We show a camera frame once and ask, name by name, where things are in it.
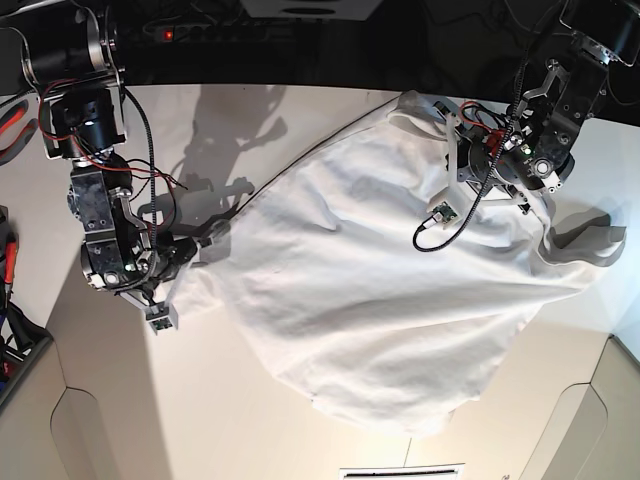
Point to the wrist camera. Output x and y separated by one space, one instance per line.
162 320
443 214

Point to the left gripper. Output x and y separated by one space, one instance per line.
496 159

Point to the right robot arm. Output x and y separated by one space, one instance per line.
73 56

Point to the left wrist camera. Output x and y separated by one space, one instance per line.
443 214

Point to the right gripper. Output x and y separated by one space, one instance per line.
155 298

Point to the orange grey pliers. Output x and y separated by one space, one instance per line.
16 131

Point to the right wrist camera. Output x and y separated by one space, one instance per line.
162 320

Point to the black power strip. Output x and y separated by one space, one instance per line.
200 33

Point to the grey box at top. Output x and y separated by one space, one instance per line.
349 10

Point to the white t-shirt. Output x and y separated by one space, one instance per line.
347 295

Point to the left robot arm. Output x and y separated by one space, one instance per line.
604 33

